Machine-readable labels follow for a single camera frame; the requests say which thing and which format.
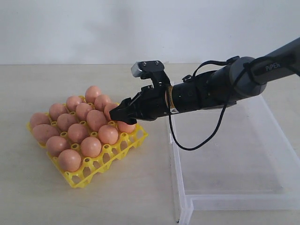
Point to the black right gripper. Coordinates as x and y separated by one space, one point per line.
148 104

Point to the brown speckled egg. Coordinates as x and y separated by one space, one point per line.
82 110
64 121
77 133
101 101

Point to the clear plastic box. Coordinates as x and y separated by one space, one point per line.
251 164

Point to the yellow plastic egg tray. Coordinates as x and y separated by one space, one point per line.
100 164

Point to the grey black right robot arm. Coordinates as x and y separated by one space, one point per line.
238 78

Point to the brown speckled egg front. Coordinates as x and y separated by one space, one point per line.
77 133

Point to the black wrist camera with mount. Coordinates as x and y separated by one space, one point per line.
153 70

